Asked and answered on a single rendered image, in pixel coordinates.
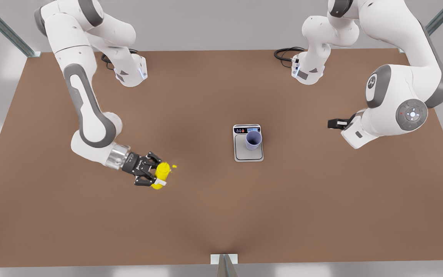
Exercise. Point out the yellow sauce bottle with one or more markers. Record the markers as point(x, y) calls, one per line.
point(163, 170)

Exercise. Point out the lavender plastic cup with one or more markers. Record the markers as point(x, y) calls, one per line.
point(253, 141)

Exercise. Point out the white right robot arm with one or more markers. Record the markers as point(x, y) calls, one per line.
point(87, 111)

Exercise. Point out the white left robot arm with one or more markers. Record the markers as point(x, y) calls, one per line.
point(398, 88)

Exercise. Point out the grey digital kitchen scale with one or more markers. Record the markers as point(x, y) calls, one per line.
point(248, 154)

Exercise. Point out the silver frame post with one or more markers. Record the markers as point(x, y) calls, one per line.
point(6, 30)
point(442, 15)
point(225, 264)

